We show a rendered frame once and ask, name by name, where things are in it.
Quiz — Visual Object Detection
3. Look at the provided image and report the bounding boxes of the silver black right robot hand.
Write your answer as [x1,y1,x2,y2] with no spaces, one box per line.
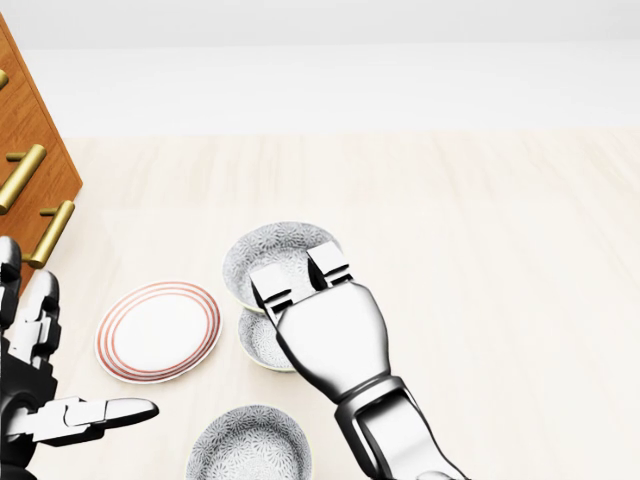
[248,242,394,404]

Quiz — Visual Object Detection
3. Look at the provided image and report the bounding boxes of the grey patterned bowl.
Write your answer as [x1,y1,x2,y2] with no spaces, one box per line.
[221,222,346,315]
[237,306,302,374]
[185,404,317,480]

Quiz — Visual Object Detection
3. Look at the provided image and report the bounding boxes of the wooden cabinet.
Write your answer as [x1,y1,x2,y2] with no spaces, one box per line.
[0,11,84,297]

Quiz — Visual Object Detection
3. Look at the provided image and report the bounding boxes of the wooden cabinet drawer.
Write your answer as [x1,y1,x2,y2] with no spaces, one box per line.
[0,149,76,294]
[0,24,39,146]
[0,82,62,221]

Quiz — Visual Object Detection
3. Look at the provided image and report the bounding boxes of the white plate with red rings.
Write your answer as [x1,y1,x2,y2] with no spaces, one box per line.
[94,281,224,385]

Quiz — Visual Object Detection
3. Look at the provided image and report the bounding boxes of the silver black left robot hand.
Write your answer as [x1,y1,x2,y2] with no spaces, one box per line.
[0,235,161,480]

